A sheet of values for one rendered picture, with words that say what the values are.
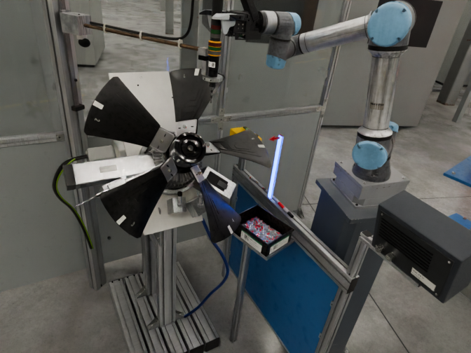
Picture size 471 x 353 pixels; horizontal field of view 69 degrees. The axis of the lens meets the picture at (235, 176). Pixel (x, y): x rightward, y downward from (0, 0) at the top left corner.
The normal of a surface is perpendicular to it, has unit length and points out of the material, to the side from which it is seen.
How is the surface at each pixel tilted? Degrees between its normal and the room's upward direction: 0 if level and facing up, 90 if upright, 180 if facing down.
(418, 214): 15
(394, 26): 85
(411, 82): 90
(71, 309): 0
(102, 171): 50
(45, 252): 90
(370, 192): 90
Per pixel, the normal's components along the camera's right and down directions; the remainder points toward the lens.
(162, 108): 0.44, -0.18
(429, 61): 0.21, 0.52
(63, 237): 0.48, 0.49
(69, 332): 0.10, -0.85
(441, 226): -0.13, -0.78
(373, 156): -0.51, 0.54
